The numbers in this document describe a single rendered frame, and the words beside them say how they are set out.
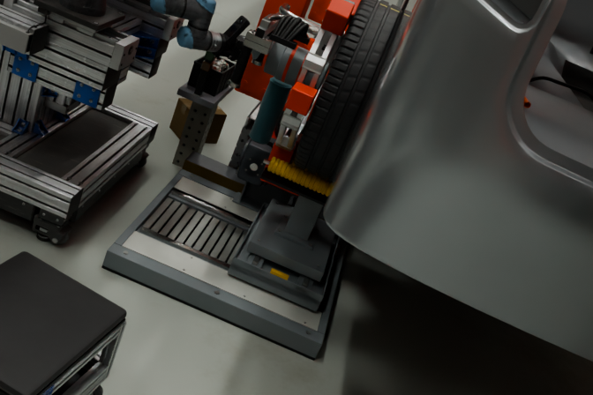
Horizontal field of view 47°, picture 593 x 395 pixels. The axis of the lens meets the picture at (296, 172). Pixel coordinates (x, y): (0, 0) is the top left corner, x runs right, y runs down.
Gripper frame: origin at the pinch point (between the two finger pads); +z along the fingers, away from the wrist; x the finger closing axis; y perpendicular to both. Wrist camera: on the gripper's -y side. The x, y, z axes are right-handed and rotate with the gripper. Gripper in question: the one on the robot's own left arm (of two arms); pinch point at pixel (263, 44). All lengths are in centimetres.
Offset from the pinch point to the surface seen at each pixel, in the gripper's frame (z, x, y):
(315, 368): 3, 89, 83
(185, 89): -5, -35, 38
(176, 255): -28, 32, 75
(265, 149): 14.9, 6.6, 42.6
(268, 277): -4, 57, 68
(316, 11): 152, -156, 25
